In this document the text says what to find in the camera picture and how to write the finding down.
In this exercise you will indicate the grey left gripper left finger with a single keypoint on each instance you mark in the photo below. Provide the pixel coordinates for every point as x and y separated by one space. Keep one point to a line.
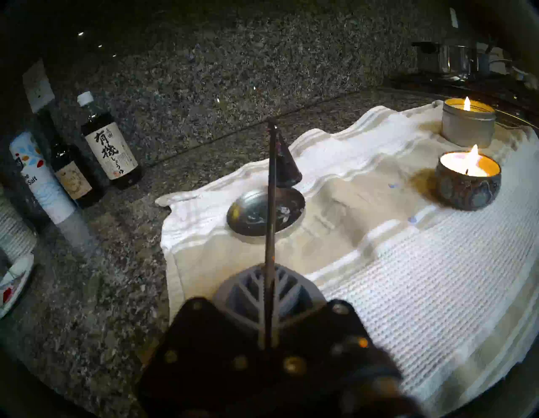
244 295

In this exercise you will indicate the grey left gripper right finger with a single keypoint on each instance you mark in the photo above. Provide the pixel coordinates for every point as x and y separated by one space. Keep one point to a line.
294 295

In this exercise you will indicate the blue patterned bowl candle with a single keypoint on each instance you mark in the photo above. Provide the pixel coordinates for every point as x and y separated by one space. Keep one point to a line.
467 191

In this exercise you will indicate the silver tin candle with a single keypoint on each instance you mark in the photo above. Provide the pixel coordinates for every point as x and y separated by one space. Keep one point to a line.
467 126

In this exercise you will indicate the small round metal dish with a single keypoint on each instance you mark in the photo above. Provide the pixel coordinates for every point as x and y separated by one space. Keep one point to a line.
252 215

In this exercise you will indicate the white beige striped towel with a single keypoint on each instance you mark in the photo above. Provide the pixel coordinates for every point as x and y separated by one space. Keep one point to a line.
421 295

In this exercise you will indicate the soy sauce bottle white label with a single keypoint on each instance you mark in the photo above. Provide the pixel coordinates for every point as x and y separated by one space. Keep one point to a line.
111 151

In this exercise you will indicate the dark bottle tan label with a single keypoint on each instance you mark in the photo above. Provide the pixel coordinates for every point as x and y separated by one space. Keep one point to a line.
73 181

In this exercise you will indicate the small white plate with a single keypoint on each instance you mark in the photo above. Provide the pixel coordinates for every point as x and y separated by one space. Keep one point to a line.
19 274

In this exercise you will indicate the white salt canister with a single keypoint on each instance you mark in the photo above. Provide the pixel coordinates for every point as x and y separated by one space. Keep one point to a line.
42 189

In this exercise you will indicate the red sauce packet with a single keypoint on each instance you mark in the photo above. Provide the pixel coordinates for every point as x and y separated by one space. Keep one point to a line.
7 295

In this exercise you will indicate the stainless steel pot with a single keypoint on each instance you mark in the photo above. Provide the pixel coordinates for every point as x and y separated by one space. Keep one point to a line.
452 59

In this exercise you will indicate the gas stove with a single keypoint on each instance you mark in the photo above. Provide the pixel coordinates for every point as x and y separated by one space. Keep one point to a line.
505 97

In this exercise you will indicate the white outlet near bottles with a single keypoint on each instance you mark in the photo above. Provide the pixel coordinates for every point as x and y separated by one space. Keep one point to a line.
38 86

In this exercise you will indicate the small dark saucepan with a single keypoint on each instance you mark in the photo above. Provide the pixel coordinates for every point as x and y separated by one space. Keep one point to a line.
488 63

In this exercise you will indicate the white outlet near stove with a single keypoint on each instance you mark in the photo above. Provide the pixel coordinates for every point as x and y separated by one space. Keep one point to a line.
453 17

